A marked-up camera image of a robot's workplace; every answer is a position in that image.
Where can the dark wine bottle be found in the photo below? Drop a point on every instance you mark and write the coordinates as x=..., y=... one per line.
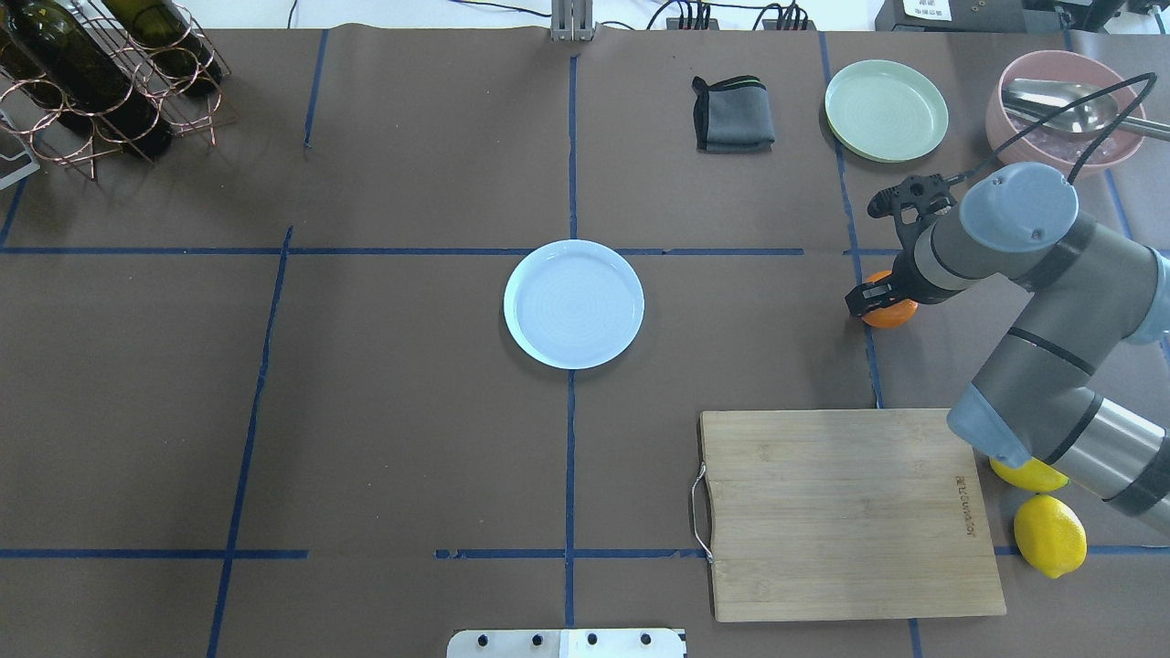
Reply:
x=172, y=43
x=15, y=63
x=94, y=83

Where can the pink bowl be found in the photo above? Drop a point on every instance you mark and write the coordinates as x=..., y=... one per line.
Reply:
x=1050, y=146

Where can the right yellow lemon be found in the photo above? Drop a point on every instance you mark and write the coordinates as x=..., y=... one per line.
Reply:
x=1050, y=536

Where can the front dark wine bottle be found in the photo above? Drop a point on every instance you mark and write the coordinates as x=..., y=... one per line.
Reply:
x=94, y=83

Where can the aluminium frame post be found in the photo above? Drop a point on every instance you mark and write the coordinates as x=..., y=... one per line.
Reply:
x=572, y=21

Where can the black orange power strip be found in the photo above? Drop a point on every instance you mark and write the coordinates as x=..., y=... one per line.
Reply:
x=767, y=16

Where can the bamboo cutting board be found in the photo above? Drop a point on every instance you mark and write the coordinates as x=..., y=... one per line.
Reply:
x=844, y=515

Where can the copper wire bottle rack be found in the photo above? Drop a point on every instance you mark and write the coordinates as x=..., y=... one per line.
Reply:
x=38, y=116

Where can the light blue plate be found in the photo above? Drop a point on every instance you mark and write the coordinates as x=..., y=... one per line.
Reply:
x=573, y=304

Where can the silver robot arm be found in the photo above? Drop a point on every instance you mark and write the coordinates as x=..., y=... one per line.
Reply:
x=1090, y=289

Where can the orange fruit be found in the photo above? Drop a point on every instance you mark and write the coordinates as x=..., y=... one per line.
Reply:
x=891, y=317

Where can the light green plate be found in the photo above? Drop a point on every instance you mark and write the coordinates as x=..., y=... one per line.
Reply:
x=885, y=111

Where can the black desktop box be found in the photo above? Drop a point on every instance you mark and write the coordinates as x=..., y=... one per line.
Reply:
x=951, y=16

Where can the middle dark wine bottle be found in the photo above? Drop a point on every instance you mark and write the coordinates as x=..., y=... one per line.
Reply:
x=172, y=43

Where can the folded dark grey cloth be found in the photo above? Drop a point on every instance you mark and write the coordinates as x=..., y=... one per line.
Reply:
x=733, y=116

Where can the yellow lemon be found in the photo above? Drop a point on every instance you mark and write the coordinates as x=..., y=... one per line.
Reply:
x=1050, y=536
x=1034, y=476

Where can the rear dark wine bottle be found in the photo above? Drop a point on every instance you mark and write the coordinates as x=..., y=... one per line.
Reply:
x=15, y=63

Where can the metal scoop spoon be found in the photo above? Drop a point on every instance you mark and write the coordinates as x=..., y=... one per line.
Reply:
x=1085, y=109

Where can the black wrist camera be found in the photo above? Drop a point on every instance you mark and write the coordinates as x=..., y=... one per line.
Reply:
x=915, y=204

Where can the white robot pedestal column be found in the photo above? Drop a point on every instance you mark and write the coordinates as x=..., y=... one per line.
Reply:
x=589, y=642

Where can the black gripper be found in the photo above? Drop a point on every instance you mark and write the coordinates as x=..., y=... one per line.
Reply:
x=905, y=271

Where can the left yellow lemon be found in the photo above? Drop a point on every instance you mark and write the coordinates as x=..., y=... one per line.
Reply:
x=1034, y=476

